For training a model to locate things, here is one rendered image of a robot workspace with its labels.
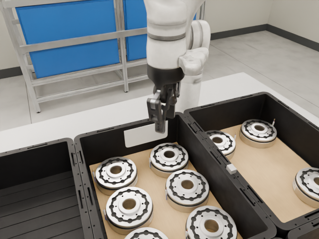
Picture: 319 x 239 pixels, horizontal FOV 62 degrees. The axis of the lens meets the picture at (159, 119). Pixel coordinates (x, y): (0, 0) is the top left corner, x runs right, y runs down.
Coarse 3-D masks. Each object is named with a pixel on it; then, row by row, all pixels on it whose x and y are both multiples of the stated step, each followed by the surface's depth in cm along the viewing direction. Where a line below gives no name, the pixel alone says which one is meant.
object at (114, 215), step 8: (120, 192) 61; (128, 192) 61; (136, 192) 61; (144, 192) 60; (112, 200) 59; (144, 200) 59; (112, 208) 57; (144, 208) 57; (112, 216) 56; (120, 216) 55; (128, 216) 55; (136, 216) 55; (144, 216) 55; (120, 224) 54; (128, 224) 54; (136, 224) 54
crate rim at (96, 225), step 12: (144, 120) 71; (96, 132) 67; (108, 132) 68; (192, 132) 67; (204, 144) 63; (216, 156) 60; (84, 168) 57; (84, 180) 54; (84, 192) 52; (240, 192) 52; (252, 204) 51; (96, 216) 48; (264, 216) 48; (96, 228) 46
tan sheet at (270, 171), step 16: (240, 128) 84; (240, 144) 78; (240, 160) 73; (256, 160) 73; (272, 160) 73; (288, 160) 73; (256, 176) 68; (272, 176) 68; (288, 176) 68; (256, 192) 64; (272, 192) 64; (288, 192) 64; (272, 208) 61; (288, 208) 61; (304, 208) 61
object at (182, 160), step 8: (160, 144) 73; (168, 144) 73; (176, 144) 73; (152, 152) 71; (184, 152) 71; (152, 160) 68; (160, 160) 68; (176, 160) 68; (184, 160) 69; (160, 168) 66; (168, 168) 66; (176, 168) 66
